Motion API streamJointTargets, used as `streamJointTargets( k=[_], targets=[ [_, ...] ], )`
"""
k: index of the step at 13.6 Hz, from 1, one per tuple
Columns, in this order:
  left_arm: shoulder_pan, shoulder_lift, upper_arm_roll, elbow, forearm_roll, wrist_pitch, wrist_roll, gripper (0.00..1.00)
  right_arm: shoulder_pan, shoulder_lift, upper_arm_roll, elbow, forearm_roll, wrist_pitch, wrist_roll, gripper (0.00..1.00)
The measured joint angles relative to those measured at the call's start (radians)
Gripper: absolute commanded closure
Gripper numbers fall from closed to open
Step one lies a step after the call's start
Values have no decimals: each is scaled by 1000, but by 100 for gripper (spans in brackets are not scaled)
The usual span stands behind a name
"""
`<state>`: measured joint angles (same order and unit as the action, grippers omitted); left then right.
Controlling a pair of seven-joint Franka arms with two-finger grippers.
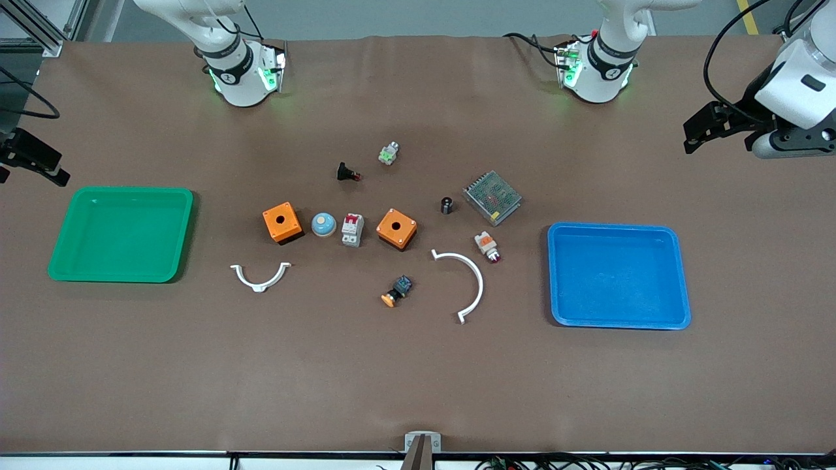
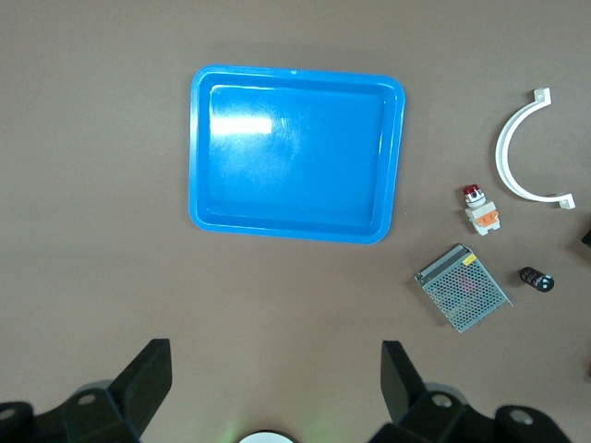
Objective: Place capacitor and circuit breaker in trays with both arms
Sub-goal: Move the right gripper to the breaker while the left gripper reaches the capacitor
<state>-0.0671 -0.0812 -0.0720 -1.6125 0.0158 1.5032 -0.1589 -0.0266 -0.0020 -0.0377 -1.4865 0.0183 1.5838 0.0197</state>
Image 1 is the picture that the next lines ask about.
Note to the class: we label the orange black push button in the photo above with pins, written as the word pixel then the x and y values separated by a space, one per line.
pixel 397 292

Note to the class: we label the small white curved clip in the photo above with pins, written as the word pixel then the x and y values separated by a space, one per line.
pixel 260 283

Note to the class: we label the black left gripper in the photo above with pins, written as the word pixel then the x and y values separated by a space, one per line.
pixel 743 117

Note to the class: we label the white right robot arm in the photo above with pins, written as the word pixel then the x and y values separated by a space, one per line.
pixel 241 72

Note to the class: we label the black red push button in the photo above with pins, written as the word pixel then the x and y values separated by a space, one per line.
pixel 346 172

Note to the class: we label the black cylindrical capacitor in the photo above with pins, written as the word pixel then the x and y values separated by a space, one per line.
pixel 447 205

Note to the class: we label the blue plastic tray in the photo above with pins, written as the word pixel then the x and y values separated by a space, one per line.
pixel 617 277

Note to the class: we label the metal mesh power supply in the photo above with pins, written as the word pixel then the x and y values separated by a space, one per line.
pixel 492 198

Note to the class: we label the orange white red indicator lamp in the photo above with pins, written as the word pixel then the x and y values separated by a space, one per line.
pixel 487 246

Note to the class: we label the blue dome push button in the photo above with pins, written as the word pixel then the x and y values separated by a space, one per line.
pixel 323 224

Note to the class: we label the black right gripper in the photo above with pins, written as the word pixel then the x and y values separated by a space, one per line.
pixel 25 151

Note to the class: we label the aluminium frame profile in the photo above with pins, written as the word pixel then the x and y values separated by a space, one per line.
pixel 42 29

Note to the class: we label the large white curved clip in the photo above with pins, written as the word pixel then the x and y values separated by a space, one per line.
pixel 478 277

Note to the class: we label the white red circuit breaker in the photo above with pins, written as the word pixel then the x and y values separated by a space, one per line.
pixel 352 230

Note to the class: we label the green white switch module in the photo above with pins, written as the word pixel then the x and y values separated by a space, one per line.
pixel 388 153

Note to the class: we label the orange button enclosure box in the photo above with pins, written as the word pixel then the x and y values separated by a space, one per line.
pixel 282 222
pixel 396 228

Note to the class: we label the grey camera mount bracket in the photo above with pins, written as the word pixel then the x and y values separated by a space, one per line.
pixel 422 444

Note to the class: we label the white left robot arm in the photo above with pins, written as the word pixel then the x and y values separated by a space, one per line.
pixel 601 65

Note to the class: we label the green plastic tray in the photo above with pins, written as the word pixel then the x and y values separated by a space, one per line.
pixel 121 235

